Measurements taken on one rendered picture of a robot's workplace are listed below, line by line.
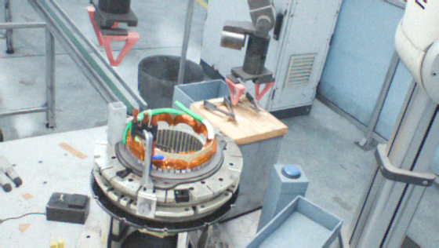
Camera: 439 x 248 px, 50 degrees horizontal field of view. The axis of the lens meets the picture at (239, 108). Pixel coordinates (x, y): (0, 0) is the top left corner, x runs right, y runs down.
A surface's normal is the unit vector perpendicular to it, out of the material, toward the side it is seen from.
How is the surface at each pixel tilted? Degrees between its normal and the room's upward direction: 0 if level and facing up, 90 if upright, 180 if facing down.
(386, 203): 90
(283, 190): 90
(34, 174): 0
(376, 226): 90
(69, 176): 0
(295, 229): 0
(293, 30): 90
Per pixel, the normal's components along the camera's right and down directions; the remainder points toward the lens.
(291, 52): 0.55, 0.47
